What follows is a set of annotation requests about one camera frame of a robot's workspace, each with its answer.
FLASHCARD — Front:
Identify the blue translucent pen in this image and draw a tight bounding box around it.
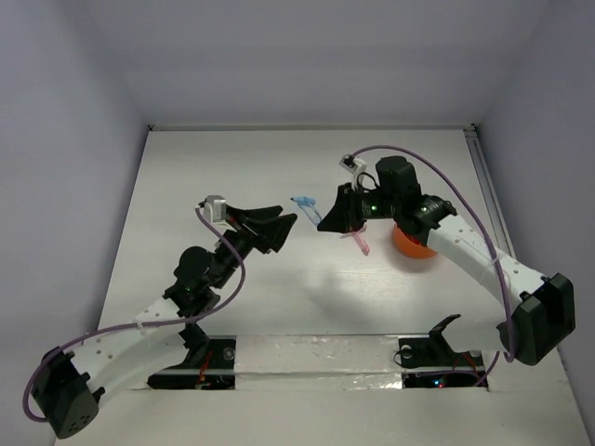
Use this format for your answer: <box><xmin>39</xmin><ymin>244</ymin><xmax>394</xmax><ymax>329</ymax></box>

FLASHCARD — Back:
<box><xmin>291</xmin><ymin>196</ymin><xmax>323</xmax><ymax>227</ymax></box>

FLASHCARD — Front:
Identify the orange round divided container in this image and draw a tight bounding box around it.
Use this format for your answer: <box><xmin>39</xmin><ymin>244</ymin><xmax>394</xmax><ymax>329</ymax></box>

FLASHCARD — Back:
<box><xmin>392</xmin><ymin>225</ymin><xmax>437</xmax><ymax>259</ymax></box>

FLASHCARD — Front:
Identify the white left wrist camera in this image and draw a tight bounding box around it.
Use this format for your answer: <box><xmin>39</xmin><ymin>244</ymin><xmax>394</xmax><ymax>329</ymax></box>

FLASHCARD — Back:
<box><xmin>194</xmin><ymin>195</ymin><xmax>227</xmax><ymax>224</ymax></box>

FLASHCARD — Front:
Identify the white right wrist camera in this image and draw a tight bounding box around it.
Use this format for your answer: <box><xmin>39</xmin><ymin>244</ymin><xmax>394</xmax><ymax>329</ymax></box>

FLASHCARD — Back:
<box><xmin>339</xmin><ymin>154</ymin><xmax>367</xmax><ymax>191</ymax></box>

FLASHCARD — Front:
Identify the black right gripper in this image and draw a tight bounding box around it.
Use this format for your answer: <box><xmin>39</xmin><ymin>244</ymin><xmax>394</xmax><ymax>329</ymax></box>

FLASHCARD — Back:
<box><xmin>316</xmin><ymin>181</ymin><xmax>400</xmax><ymax>233</ymax></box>

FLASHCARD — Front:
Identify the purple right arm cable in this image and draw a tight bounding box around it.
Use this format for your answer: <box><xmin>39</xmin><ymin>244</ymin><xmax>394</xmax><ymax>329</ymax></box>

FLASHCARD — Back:
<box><xmin>346</xmin><ymin>145</ymin><xmax>517</xmax><ymax>387</ymax></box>

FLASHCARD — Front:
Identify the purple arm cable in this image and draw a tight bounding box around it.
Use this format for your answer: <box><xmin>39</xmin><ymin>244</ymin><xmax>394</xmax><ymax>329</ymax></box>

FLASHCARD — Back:
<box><xmin>346</xmin><ymin>145</ymin><xmax>517</xmax><ymax>387</ymax></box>
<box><xmin>22</xmin><ymin>206</ymin><xmax>248</xmax><ymax>422</ymax></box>

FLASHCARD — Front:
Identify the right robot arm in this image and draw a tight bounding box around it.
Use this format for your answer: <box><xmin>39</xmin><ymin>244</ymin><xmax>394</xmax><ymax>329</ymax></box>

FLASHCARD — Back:
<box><xmin>317</xmin><ymin>155</ymin><xmax>575</xmax><ymax>365</ymax></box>

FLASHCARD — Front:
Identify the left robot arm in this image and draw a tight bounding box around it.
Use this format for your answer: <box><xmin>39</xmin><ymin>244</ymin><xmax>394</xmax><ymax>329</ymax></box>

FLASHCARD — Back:
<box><xmin>22</xmin><ymin>195</ymin><xmax>298</xmax><ymax>439</ymax></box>

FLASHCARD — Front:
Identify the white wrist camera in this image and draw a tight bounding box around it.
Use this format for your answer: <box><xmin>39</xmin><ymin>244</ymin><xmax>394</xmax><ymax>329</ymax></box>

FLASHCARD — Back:
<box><xmin>194</xmin><ymin>195</ymin><xmax>227</xmax><ymax>224</ymax></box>
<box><xmin>339</xmin><ymin>154</ymin><xmax>367</xmax><ymax>191</ymax></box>

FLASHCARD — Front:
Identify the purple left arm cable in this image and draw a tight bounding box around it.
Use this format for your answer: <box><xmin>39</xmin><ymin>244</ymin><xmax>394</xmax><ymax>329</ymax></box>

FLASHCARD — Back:
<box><xmin>22</xmin><ymin>206</ymin><xmax>248</xmax><ymax>422</ymax></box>

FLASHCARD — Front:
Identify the pink translucent pen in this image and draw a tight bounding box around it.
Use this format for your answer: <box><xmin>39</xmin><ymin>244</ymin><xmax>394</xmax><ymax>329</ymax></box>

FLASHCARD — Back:
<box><xmin>340</xmin><ymin>226</ymin><xmax>371</xmax><ymax>256</ymax></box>

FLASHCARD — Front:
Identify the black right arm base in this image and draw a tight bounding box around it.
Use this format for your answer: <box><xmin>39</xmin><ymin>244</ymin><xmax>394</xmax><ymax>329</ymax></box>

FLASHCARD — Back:
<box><xmin>393</xmin><ymin>314</ymin><xmax>484</xmax><ymax>372</ymax></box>

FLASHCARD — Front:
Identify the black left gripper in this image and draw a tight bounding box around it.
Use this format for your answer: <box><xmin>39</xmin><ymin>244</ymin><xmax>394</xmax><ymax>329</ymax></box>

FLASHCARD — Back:
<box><xmin>209</xmin><ymin>206</ymin><xmax>295</xmax><ymax>290</ymax></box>

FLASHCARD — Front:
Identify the aluminium table edge rail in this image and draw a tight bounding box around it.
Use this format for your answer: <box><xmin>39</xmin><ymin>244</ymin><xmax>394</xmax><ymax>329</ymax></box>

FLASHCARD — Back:
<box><xmin>463</xmin><ymin>124</ymin><xmax>538</xmax><ymax>330</ymax></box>

